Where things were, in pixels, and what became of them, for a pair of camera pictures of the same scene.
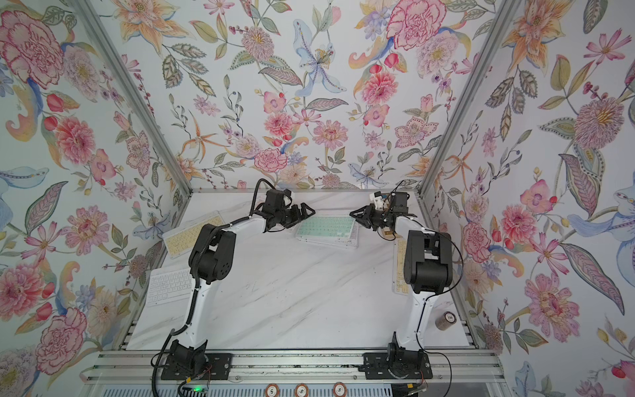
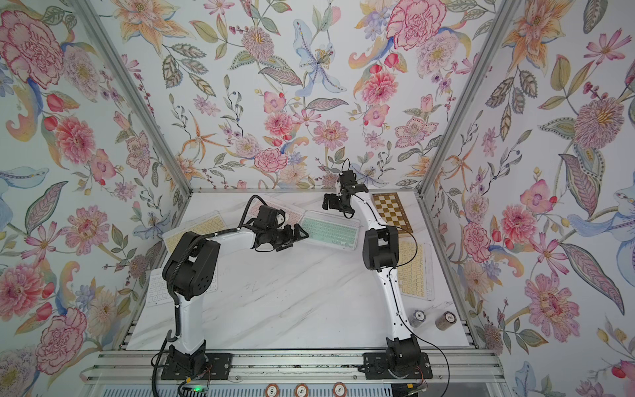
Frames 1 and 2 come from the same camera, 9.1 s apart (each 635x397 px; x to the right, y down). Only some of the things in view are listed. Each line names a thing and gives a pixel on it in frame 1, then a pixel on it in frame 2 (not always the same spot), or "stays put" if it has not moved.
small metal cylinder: x=445 y=321 stays put
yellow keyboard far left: x=179 y=241 stays put
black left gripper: x=295 y=216 to x=289 y=237
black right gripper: x=368 y=217 to x=333 y=202
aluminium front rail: x=295 y=368 stays put
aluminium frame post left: x=135 y=94 stays put
